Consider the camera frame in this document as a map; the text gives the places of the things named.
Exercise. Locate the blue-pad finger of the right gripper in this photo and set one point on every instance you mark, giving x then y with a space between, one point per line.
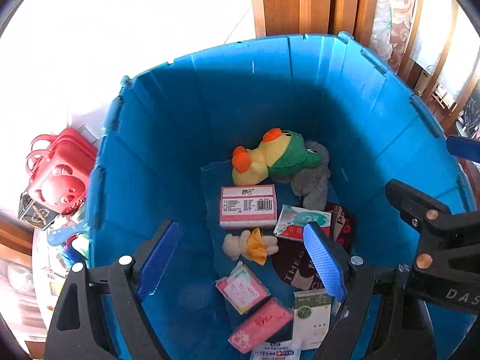
463 147

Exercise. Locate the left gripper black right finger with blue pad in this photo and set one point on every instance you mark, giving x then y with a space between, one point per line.
375 308

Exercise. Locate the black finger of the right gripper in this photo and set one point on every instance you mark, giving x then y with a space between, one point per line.
445 270

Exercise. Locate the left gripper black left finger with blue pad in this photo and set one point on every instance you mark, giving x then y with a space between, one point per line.
101 306

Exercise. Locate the dark knit California beanie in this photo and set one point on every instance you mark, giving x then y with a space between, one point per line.
292 262

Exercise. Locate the grey plush toy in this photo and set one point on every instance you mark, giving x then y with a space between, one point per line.
310 185

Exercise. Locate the white teddy bear orange scarf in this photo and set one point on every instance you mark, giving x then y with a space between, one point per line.
252 245

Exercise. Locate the white green medicine box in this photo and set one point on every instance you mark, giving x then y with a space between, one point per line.
311 317

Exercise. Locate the green white wipes pack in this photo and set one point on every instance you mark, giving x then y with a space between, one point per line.
292 220

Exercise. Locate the blue white wipes pack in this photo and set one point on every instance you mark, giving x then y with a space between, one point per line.
284 350

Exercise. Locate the pink white tissue pack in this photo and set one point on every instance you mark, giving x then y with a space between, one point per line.
242 289

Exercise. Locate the black gift bag box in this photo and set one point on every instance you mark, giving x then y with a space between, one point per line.
34 213

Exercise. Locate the pink white barcode box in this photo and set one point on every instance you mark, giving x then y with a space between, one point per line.
253 206

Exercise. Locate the yellow duck plush green hat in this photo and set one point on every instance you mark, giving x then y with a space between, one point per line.
280 154

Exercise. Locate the rolled patterned carpet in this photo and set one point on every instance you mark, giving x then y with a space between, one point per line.
392 24

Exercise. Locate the red bear mini suitcase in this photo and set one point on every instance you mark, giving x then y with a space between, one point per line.
58 168

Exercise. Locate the blue plastic storage crate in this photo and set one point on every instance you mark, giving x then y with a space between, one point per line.
166 154

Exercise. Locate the wooden door frame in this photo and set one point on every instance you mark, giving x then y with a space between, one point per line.
285 17

